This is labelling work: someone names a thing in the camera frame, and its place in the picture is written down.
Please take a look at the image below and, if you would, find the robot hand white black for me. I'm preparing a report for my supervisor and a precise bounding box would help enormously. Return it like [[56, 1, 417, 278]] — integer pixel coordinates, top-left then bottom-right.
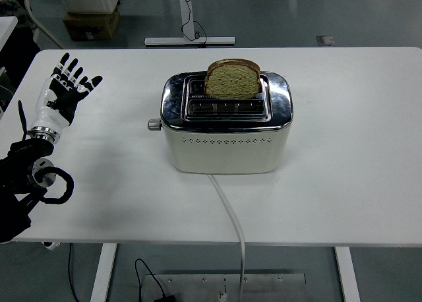
[[31, 52, 104, 130]]

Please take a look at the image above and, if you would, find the white chrome toaster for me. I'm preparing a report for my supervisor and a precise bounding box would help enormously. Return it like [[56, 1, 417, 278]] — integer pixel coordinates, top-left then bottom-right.
[[147, 71, 294, 175]]

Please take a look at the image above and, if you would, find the white side desk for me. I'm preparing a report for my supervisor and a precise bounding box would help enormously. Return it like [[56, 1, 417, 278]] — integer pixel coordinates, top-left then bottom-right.
[[0, 16, 18, 51]]

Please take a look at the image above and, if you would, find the brown cardboard box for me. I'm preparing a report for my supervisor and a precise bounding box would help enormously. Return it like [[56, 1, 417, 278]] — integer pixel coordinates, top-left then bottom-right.
[[61, 5, 121, 42]]

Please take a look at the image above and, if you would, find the person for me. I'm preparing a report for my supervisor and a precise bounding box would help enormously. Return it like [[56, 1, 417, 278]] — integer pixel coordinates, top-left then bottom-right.
[[0, 0, 34, 31]]

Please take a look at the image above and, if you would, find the white table leg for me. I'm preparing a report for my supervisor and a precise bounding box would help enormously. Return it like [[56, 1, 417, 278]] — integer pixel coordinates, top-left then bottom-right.
[[89, 243, 118, 302], [333, 246, 362, 302]]

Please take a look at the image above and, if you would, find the white desk leg with foot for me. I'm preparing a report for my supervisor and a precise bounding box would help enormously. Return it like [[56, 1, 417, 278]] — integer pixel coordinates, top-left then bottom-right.
[[144, 0, 236, 47]]

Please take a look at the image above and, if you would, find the brown bread slice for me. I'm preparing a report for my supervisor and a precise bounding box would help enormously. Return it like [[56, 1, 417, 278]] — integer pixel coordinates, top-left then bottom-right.
[[204, 58, 261, 100]]

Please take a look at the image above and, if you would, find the grey metal plate with screws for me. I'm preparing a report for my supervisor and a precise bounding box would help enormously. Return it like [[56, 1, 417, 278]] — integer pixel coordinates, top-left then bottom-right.
[[144, 273, 307, 302]]

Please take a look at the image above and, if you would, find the white chair frame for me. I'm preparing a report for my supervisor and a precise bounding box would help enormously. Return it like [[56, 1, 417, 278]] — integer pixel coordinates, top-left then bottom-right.
[[21, 0, 65, 49]]

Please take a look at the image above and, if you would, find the long black hanging cable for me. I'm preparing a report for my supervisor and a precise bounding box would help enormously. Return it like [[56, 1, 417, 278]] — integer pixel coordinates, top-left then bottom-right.
[[67, 243, 80, 302]]

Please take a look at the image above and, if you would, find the black cable on desk leg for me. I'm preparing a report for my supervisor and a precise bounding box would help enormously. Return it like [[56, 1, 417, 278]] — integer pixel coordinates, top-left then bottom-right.
[[181, 0, 208, 48]]

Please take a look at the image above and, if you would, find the thin black cable with adapter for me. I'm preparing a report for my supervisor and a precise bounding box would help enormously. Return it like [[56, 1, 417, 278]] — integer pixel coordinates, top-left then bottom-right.
[[133, 258, 167, 298]]

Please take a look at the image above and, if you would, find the white toaster power cable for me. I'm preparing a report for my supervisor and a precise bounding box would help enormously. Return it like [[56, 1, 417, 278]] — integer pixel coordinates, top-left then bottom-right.
[[207, 173, 247, 302]]

